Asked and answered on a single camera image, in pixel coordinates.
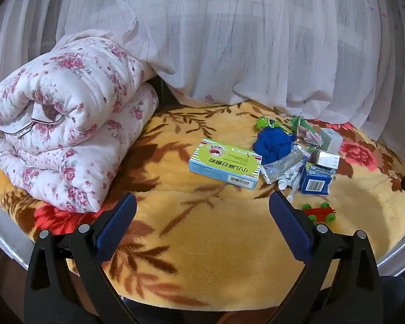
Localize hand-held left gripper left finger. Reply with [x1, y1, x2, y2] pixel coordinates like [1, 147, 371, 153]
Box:
[23, 192, 138, 324]

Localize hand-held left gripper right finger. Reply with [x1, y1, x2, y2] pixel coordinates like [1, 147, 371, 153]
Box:
[269, 191, 382, 324]

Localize small blue carton box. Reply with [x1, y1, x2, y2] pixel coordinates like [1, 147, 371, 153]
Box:
[299, 163, 335, 194]

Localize clear plastic wrapper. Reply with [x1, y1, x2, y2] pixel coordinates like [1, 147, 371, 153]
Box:
[261, 142, 311, 184]

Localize small silver box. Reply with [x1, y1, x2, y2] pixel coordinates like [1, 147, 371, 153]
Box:
[315, 149, 341, 169]

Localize blue cloth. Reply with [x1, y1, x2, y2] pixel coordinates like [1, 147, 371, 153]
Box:
[252, 127, 297, 163]

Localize green striped medicine box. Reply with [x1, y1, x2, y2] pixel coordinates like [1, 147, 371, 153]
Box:
[188, 137, 263, 190]

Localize red green toy car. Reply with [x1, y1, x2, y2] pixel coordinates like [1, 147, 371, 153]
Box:
[302, 202, 336, 225]

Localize small white tube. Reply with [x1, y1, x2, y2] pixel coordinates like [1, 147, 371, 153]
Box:
[278, 170, 304, 191]

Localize yellow floral plush blanket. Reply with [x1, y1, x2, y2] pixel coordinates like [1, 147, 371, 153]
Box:
[0, 99, 405, 311]

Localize green white packaging bag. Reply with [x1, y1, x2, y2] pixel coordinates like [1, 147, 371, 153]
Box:
[290, 115, 325, 152]

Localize white grey box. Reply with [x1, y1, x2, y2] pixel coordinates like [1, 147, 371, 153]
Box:
[320, 127, 344, 152]

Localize green candy wrapper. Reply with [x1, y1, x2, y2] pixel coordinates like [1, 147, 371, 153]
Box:
[255, 116, 291, 132]

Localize folded floral quilt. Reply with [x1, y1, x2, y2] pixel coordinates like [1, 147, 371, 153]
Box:
[0, 35, 160, 214]

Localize white sheer curtain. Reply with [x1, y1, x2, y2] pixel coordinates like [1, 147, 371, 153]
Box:
[0, 0, 405, 142]

